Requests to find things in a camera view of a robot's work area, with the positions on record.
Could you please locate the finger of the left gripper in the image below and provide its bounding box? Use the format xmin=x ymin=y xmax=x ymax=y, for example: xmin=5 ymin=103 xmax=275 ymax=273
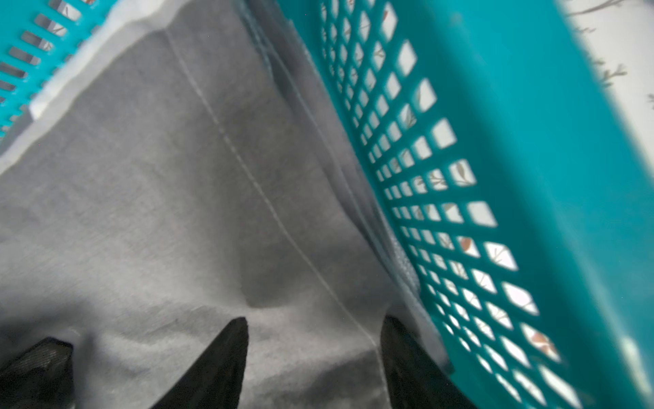
xmin=1 ymin=337 xmax=74 ymax=408

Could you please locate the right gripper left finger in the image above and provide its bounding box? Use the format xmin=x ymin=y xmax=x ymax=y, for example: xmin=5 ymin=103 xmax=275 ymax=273
xmin=153 ymin=317 xmax=250 ymax=408

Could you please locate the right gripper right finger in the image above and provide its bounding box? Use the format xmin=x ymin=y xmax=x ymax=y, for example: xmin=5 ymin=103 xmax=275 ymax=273
xmin=381 ymin=315 xmax=475 ymax=409

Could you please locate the plain grey pillowcase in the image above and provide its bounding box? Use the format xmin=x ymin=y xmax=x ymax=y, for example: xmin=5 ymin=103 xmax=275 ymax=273
xmin=1 ymin=1 xmax=445 ymax=408

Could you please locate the teal plastic basket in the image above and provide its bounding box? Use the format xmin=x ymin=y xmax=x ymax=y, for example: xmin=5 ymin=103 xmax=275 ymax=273
xmin=1 ymin=1 xmax=653 ymax=408

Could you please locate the beige cream grey pillowcase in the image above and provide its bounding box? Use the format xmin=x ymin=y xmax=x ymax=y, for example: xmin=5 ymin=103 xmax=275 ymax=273
xmin=1 ymin=0 xmax=187 ymax=172

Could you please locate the floral table cloth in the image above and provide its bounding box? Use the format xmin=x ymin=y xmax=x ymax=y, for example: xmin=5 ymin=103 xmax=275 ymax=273
xmin=560 ymin=0 xmax=653 ymax=174

